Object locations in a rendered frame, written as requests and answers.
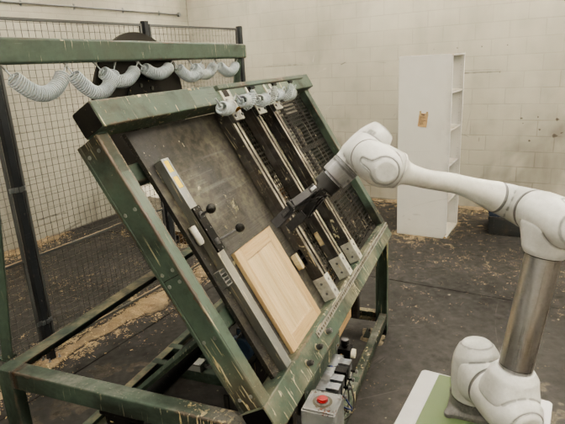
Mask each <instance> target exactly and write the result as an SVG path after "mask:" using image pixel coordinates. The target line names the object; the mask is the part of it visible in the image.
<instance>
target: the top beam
mask: <svg viewBox="0 0 565 424"><path fill-rule="evenodd" d="M302 76H303V78H302V79H298V80H293V82H292V83H291V85H293V88H294V86H295V84H296V88H295V89H296V90H297V92H298V94H300V93H301V92H302V91H304V90H308V89H310V88H311V87H312V86H313V84H312V82H311V81H310V80H309V77H308V76H307V74H303V75H302ZM276 84H277V85H276V86H275V87H277V88H281V89H282V88H283V87H285V88H286V89H287V86H288V84H289V83H288V81H286V82H276ZM215 86H216V85H213V86H207V87H194V88H187V89H179V90H172V91H165V92H158V93H145V94H138V95H131V96H124V97H117V98H104V99H97V100H90V101H88V102H87V103H85V104H84V105H83V106H82V107H81V108H80V109H78V110H77V111H76V112H75V113H74V114H73V115H72V117H73V119H74V120H75V122H76V123H77V125H78V127H79V129H80V130H81V132H82V133H83V135H84V136H85V138H86V139H87V140H91V139H92V138H93V136H94V135H96V134H97V133H98V132H103V131H107V132H108V134H109V135H115V134H119V133H123V132H127V131H131V130H137V129H142V128H146V127H150V126H154V125H161V124H165V123H169V122H173V121H177V120H181V119H188V118H192V117H196V116H200V115H204V114H211V113H215V112H216V110H215V107H216V105H217V102H216V100H215V98H217V99H218V101H219V102H220V101H224V100H223V99H222V98H221V96H220V95H219V92H218V91H217V92H216V91H215V90H214V87H215ZM254 87H255V88H254V89H255V91H256V93H257V94H263V93H266V92H265V90H264V88H263V87H262V85H257V86H254ZM277 88H275V89H277ZM229 90H230V93H231V94H232V96H233V97H234V96H235V95H236V94H238V96H240V95H241V94H246V91H245V89H244V88H243V87H240V88H235V89H229Z"/></svg>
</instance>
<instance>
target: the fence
mask: <svg viewBox="0 0 565 424"><path fill-rule="evenodd" d="M164 161H169V163H170V164H171V162H170V160H169V159H168V157H167V158H164V159H161V160H160V161H158V162H157V163H155V164H154V166H155V167H156V170H157V171H158V172H159V174H160V175H161V177H162V179H163V181H164V182H165V184H166V186H167V187H168V189H169V190H170V192H171V194H172V196H173V197H174V199H175V200H176V201H177V204H178V205H179V207H180V209H181V210H182V212H183V213H184V215H185V216H186V218H187V220H188V222H189V224H190V225H191V226H193V225H195V226H196V227H197V229H198V232H199V233H200V234H201V236H202V238H203V240H204V244H203V246H204V248H205V250H206V251H207V253H208V254H209V256H210V258H211V259H212V261H213V263H214V265H215V266H216V268H217V269H218V270H220V269H221V268H224V270H225V271H226V272H227V274H228V276H229V277H230V280H231V281H232V284H231V285H230V286H228V287H229V289H230V291H231V293H232V294H233V295H234V297H235V299H236V300H237V302H238V304H239V305H240V307H241V309H242V310H243V312H244V313H245V315H246V317H247V319H248V320H249V322H250V323H251V325H252V327H253V328H254V330H255V332H256V334H257V335H258V336H259V338H260V339H261V342H262V343H263V345H264V347H265V348H266V350H267V351H268V353H269V354H270V356H271V358H272V360H273V362H274V363H275V364H276V366H277V368H278V369H279V371H281V370H283V369H285V368H288V366H289V364H290V363H291V362H292V361H291V359H290V358H289V356H288V355H287V353H286V352H285V350H284V348H283V346H282V344H281V343H280V341H279V340H278V339H277V336H276V335H275V333H274V331H273V330H272V328H271V327H270V325H269V324H268V322H267V320H266V318H265V316H264V315H263V314H262V312H261V310H260V308H259V307H258V305H257V304H256V302H255V300H254V299H253V297H252V296H251V293H250V292H249V290H248V288H247V287H246V285H245V284H244V282H243V281H242V279H241V277H240V275H239V274H238V273H237V271H236V269H235V267H234V265H233V264H232V262H231V260H230V259H229V258H228V256H227V254H226V253H225V251H224V249H223V250H222V251H221V252H216V250H215V249H214V246H213V245H212V243H211V241H210V240H209V238H208V237H207V235H206V234H205V232H204V230H203V228H202V226H201V225H200V224H199V222H198V220H197V218H196V217H195V215H194V214H193V212H192V211H191V208H193V207H195V206H197V205H196V203H195V202H194V200H193V198H192V196H191V194H190V193H189V192H188V190H187V188H186V187H185V185H184V183H183V182H182V180H181V179H180V177H179V175H178V174H177V171H176V170H175V168H174V166H173V165H172V164H171V166H172V168H173V170H174V172H169V170H168V169H167V167H166V165H165V163H164ZM175 176H178V178H179V180H180V181H181V183H182V185H183V187H182V188H179V187H178V185H177V183H176V182H175V180H174V178H173V177H175Z"/></svg>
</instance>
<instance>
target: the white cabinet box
mask: <svg viewBox="0 0 565 424"><path fill-rule="evenodd" d="M464 69H465V53H456V54H441V55H426V56H400V57H399V138H398V150H400V151H402V152H404V153H406V154H407V155H408V158H409V161H410V162H412V163H413V164H415V165H416V166H418V167H423V168H425V169H428V170H433V171H439V172H451V173H456V174H460V157H461V139H462V105H463V87H464ZM457 211H458V195H457V194H454V193H447V192H442V191H436V190H431V189H426V188H418V187H414V186H409V185H404V184H401V185H399V186H398V205H397V233H401V234H408V235H415V236H428V237H435V238H441V239H443V238H447V237H448V235H449V234H450V233H451V231H452V230H453V229H454V227H455V226H456V225H457Z"/></svg>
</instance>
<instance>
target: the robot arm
mask: <svg viewBox="0 0 565 424"><path fill-rule="evenodd" d="M392 139H393V137H392V136H391V134H390V133H389V131H388V130H387V129H386V128H385V127H384V126H382V125H381V124H379V123H378V122H372V123H370V124H368V125H365V126H364V127H362V128H361V129H359V130H358V131H357V132H356V133H355V134H354V135H353V136H352V137H351V138H350V139H349V140H348V141H347V142H346V143H345V144H344V145H343V146H342V147H341V149H340V151H339V152H338V153H337V154H336V155H335V156H334V157H333V158H332V159H331V160H330V161H329V162H328V163H327V164H326V165H325V166H324V168H325V170H326V171H324V170H323V171H322V172H321V173H320V174H319V175H318V176H317V177H316V178H315V180H316V181H317V182H318V184H317V185H314V184H313V183H312V184H311V185H310V186H309V187H308V188H306V189H305V190H304V191H303V192H302V193H300V194H298V195H297V196H296V197H294V198H293V199H291V200H290V201H288V202H287V203H286V205H287V206H286V207H285V208H284V209H283V210H282V211H281V212H280V213H279V214H278V215H277V216H276V217H275V218H274V219H273V220H272V223H273V224H274V225H275V226H276V227H277V228H279V227H280V226H281V225H282V224H283V223H284V222H285V221H286V220H288V219H289V218H290V217H291V216H292V215H293V214H294V211H295V210H296V209H299V208H300V207H302V206H304V205H305V204H306V206H305V207H304V209H303V211H302V210H300V211H299V212H298V213H297V214H296V215H295V216H294V217H293V218H292V219H291V220H290V221H289V222H288V223H287V224H286V225H285V226H286V227H287V228H288V229H289V230H290V231H291V232H292V231H294V230H295V229H296V228H297V227H298V226H299V225H300V224H301V223H302V222H303V221H304V220H305V219H306V218H308V219H309V218H310V216H311V215H312V214H313V213H314V212H315V211H316V210H317V209H318V207H319V206H320V205H321V203H322V202H323V201H324V200H325V199H326V198H327V197H328V194H329V195H331V196H333V195H334V194H335V193H336V192H337V191H338V190H339V189H340V186H342V187H343V188H345V187H346V185H348V184H349V183H350V182H351V181H352V180H353V179H355V178H356V176H358V175H359V176H360V177H361V178H362V179H363V180H364V181H366V182H367V183H369V184H371V185H372V186H375V187H379V188H397V187H398V186H399V185H401V184H404V185H409V186H414V187H418V188H426V189H431V190H436V191H442V192H447V193H454V194H457V195H460V196H462V197H464V198H466V199H469V200H471V201H473V202H474V203H475V204H478V205H480V206H481V207H483V208H485V209H486V210H488V211H490V212H492V213H494V214H497V215H498V216H501V217H503V218H505V219H506V220H508V221H509V222H511V223H513V224H514V225H517V226H518V227H520V237H521V246H522V249H523V251H524V252H525V254H524V257H523V261H522V264H521V269H520V275H519V278H518V282H517V285H516V290H515V296H514V299H513V303H512V307H511V311H510V317H509V320H508V324H507V328H506V332H505V335H504V341H503V346H502V349H501V353H500V355H499V351H498V350H497V348H496V347H495V345H494V344H493V343H492V342H491V341H489V340H488V339H486V338H484V337H476V336H471V337H465V338H464V339H463V340H462V341H460V342H459V343H458V344H457V347H456V349H455V351H454V353H453V356H452V361H451V387H450V397H449V401H448V404H447V408H446V409H445V410H444V416H445V417H447V418H455V419H459V420H464V421H470V422H474V423H477V424H544V410H543V408H542V407H541V392H540V380H539V378H538V376H537V375H536V372H535V371H534V367H535V364H536V358H537V354H538V351H539V347H540V345H541V339H542V335H543V332H544V328H545V324H546V321H547V316H548V312H549V309H550V305H551V302H552V296H553V293H554V289H555V286H556V282H557V276H558V274H559V270H560V267H561V263H562V261H563V260H565V197H563V196H561V195H558V194H555V193H551V192H547V191H542V190H539V189H534V188H526V187H521V186H517V185H514V184H510V183H503V182H500V181H492V180H486V179H480V178H472V177H468V176H464V175H460V174H456V173H451V172H439V171H433V170H428V169H425V168H423V167H418V166H416V165H415V164H413V163H412V162H410V161H409V158H408V155H407V154H406V153H404V152H402V151H400V150H398V149H396V148H394V147H392V146H391V145H390V144H391V141H392ZM354 173H355V174H356V175H355V174H354ZM327 193H328V194H327Z"/></svg>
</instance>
